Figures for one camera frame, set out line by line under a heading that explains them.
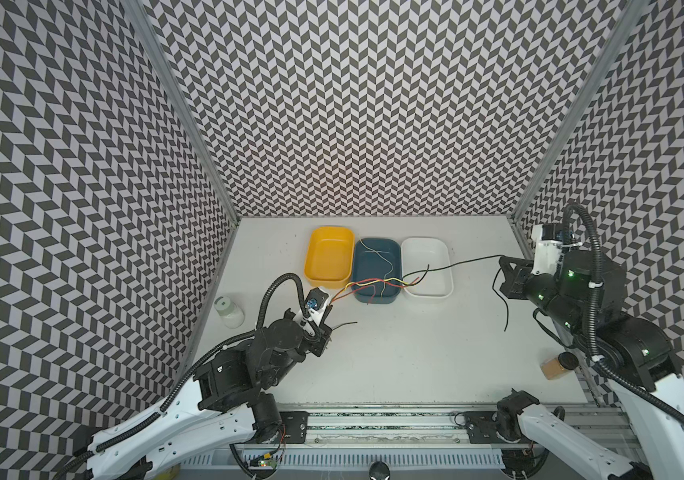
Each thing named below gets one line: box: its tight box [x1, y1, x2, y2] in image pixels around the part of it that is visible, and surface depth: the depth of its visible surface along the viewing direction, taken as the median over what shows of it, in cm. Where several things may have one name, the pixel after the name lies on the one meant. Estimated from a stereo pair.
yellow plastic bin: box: [304, 226, 354, 289], surface depth 107 cm
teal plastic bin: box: [352, 238, 402, 304], surface depth 106 cm
